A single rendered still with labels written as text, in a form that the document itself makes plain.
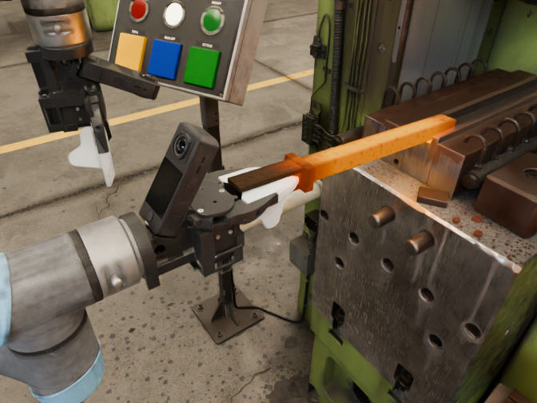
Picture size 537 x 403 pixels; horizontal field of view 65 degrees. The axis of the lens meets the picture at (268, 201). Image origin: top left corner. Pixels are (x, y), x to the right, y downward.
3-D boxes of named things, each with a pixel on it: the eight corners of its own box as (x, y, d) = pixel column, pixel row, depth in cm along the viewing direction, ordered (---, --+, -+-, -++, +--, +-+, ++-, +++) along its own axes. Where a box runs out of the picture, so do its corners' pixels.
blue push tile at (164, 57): (172, 79, 90) (180, 43, 88) (146, 72, 93) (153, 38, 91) (178, 80, 91) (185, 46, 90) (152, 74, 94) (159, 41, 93)
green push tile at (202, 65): (211, 88, 86) (219, 50, 84) (182, 81, 89) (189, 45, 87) (216, 89, 87) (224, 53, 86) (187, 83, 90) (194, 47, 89)
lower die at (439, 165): (451, 198, 66) (467, 151, 61) (359, 146, 79) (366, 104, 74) (578, 127, 86) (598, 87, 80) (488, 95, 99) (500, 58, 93)
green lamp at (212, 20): (212, 35, 84) (210, 12, 82) (200, 29, 88) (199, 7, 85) (225, 33, 86) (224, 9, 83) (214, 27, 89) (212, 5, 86)
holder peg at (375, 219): (376, 233, 69) (379, 220, 67) (364, 224, 70) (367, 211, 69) (394, 223, 70) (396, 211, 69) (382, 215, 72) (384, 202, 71)
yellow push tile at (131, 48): (137, 70, 94) (144, 36, 92) (113, 65, 97) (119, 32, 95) (143, 72, 95) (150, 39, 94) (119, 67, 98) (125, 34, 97)
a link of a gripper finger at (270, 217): (295, 208, 55) (232, 231, 51) (297, 169, 52) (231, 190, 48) (308, 220, 53) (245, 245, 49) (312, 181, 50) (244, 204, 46)
